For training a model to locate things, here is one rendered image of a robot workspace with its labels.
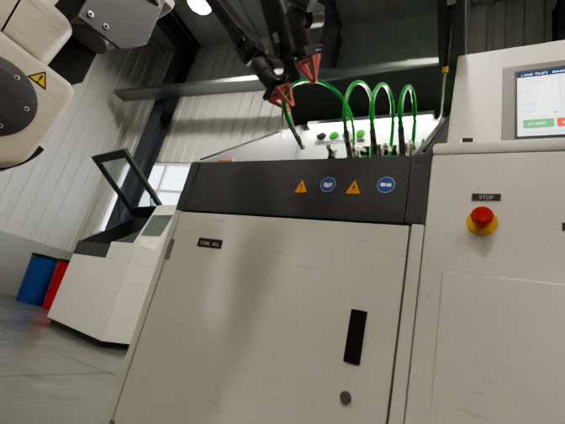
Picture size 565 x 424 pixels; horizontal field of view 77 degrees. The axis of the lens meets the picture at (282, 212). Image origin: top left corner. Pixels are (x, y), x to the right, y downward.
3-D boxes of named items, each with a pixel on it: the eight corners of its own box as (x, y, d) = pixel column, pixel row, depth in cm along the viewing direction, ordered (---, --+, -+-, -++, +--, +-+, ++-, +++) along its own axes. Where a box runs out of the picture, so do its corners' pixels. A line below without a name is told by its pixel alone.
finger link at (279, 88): (293, 112, 123) (277, 92, 124) (303, 98, 117) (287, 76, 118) (280, 118, 119) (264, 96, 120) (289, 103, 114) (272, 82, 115)
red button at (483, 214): (464, 227, 64) (467, 201, 65) (465, 234, 67) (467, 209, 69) (498, 229, 61) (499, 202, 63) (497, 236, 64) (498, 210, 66)
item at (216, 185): (184, 209, 104) (200, 161, 108) (194, 215, 107) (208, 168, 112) (403, 223, 73) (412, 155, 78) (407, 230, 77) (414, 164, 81)
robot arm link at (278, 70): (236, 52, 122) (251, 35, 116) (257, 53, 131) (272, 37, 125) (252, 83, 122) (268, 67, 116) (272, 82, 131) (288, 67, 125)
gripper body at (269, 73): (277, 98, 125) (266, 82, 126) (290, 76, 117) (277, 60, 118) (264, 102, 122) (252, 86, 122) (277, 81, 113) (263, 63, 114)
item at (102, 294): (20, 319, 377) (92, 155, 438) (114, 331, 457) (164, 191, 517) (71, 345, 297) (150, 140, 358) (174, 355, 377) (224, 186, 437)
